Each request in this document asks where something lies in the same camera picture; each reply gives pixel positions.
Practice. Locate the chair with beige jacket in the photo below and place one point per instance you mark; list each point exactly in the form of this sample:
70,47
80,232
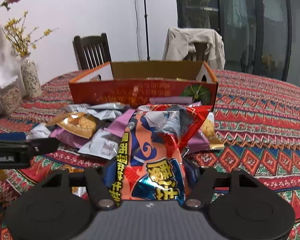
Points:
199,53

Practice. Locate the patterned red tablecloth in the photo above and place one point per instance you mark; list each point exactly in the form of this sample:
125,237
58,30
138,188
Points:
257,118

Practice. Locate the orange cracker packet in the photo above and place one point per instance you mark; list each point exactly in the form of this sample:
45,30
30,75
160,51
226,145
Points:
78,123

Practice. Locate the silver snack packet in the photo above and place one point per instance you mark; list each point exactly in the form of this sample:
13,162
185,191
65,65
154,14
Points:
105,111

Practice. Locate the clear jar of nuts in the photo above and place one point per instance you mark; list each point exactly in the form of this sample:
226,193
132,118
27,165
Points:
10,96

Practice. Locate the floral ceramic vase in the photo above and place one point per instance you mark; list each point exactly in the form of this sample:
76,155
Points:
30,78

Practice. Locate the studio light on stand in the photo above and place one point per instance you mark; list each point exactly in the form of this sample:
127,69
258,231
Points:
146,29

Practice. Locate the yellow flower branches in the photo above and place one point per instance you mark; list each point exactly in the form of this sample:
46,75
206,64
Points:
20,39

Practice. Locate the white cracker packet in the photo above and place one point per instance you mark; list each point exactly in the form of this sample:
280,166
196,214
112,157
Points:
205,139

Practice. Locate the dark wooden chair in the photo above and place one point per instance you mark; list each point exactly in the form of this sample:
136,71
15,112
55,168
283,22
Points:
91,51

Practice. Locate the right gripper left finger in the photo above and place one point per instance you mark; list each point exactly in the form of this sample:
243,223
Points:
99,197

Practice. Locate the black framed glass doors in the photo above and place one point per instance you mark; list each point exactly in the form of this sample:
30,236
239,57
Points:
261,37

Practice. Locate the red orange snack bag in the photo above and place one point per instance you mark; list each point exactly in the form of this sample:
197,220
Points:
149,165

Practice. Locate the beige jacket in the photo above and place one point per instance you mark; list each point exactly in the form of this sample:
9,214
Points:
181,41

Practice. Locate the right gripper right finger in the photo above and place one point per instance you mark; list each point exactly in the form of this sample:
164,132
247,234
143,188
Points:
202,192

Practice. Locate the orange cardboard box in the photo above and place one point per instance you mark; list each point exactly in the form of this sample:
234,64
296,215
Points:
135,83

